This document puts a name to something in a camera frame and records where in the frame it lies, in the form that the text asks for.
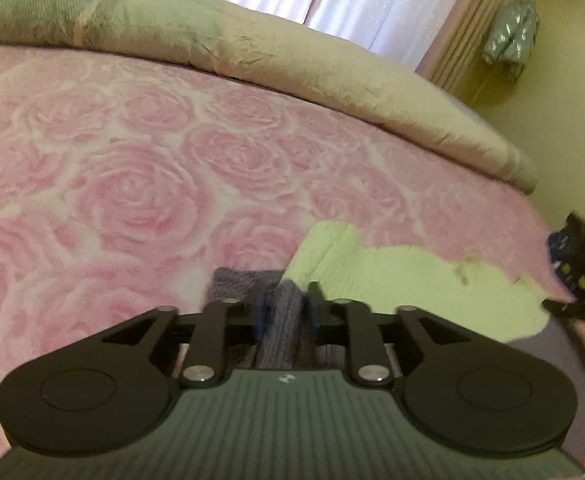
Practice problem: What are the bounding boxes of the pink drape curtain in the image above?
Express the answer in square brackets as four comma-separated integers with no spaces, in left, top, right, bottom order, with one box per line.
[415,0,521,96]

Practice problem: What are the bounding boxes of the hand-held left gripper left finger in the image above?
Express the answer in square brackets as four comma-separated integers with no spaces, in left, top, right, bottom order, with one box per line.
[101,285,276,389]

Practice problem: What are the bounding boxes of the purple knit sweater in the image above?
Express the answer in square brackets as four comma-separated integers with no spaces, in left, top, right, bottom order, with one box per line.
[207,220,585,463]

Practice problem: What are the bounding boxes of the grey and beige duvet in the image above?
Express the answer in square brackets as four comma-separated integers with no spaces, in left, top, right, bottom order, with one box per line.
[0,0,541,196]

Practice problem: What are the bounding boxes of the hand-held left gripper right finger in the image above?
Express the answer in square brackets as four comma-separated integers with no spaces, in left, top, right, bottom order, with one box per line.
[305,281,476,388]

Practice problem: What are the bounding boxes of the white sheer curtain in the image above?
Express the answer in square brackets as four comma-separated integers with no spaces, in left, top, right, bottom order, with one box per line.
[152,0,473,72]

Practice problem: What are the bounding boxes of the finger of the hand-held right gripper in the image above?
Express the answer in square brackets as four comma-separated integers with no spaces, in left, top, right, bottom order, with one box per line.
[543,299,585,322]

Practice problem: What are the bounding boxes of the silver foil bag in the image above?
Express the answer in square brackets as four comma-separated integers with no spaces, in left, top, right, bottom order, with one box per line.
[483,0,541,81]

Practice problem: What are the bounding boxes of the pink floral blanket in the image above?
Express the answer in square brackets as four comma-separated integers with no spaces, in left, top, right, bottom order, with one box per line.
[0,42,573,461]

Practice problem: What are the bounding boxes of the navy yellow-print folded garment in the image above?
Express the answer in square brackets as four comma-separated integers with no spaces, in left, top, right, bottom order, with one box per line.
[547,230,585,306]

